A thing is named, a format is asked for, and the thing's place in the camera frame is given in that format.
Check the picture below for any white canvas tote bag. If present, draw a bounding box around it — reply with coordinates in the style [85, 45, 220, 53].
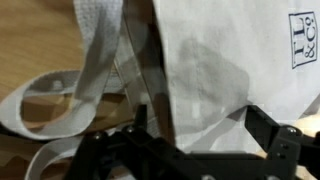
[0, 0, 320, 180]

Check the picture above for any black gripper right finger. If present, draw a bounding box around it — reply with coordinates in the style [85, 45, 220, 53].
[244, 104, 320, 180]

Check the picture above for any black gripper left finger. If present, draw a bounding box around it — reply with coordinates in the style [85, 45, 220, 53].
[63, 104, 158, 180]

